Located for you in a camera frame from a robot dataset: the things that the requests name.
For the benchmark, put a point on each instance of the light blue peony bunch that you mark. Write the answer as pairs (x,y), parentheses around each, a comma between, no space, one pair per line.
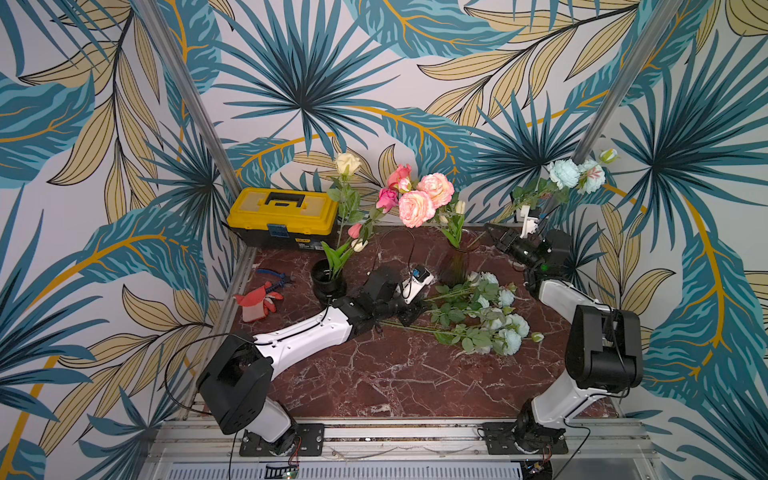
(503,336)

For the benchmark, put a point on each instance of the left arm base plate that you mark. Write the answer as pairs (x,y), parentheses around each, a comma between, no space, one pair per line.
(282,441)

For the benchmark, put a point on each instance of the pink peach peony stem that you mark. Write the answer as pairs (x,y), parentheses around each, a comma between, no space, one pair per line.
(420,204)

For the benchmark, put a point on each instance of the black ceramic vase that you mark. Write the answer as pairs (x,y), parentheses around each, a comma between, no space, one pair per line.
(325,286)

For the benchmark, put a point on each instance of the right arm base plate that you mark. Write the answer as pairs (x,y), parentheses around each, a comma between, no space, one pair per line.
(507,438)

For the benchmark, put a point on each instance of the yellow black toolbox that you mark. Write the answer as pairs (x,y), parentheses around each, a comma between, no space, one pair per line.
(284,219)

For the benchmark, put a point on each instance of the dark red glass vase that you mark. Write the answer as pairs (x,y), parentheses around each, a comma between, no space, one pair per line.
(453,267)

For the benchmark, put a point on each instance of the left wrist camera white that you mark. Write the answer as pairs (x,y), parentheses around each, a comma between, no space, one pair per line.
(419,279)

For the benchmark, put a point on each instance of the left aluminium frame post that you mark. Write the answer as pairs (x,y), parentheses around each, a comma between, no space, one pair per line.
(160,32)

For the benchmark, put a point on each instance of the aluminium frame rail front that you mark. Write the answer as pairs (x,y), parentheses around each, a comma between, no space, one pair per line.
(427,448)

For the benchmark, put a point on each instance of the pink rose stem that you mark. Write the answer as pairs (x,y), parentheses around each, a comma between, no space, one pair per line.
(390,197)

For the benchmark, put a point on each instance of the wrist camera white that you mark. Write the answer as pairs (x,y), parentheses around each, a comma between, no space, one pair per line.
(528,220)
(419,279)

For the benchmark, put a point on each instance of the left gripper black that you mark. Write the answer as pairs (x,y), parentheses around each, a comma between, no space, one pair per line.
(414,310)

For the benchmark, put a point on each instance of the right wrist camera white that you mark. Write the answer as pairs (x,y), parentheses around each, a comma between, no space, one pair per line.
(528,220)

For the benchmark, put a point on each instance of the large pale blue rose stem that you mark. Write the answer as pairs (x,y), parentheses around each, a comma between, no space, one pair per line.
(478,295)

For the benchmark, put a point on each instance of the aluminium frame post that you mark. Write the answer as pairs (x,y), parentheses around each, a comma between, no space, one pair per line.
(601,95)
(160,32)

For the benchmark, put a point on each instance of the right aluminium frame post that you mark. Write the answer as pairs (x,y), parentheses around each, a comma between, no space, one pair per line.
(601,95)

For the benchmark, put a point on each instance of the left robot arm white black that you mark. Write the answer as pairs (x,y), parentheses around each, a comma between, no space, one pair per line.
(234,384)

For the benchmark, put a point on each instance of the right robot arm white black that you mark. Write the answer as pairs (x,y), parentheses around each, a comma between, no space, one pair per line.
(603,355)

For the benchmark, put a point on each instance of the cream rose stem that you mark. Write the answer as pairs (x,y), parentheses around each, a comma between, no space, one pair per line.
(349,213)

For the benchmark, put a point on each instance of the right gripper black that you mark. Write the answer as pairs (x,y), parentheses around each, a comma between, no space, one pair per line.
(507,240)

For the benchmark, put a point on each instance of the blue handled pliers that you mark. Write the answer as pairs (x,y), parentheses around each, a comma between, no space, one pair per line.
(280,280)

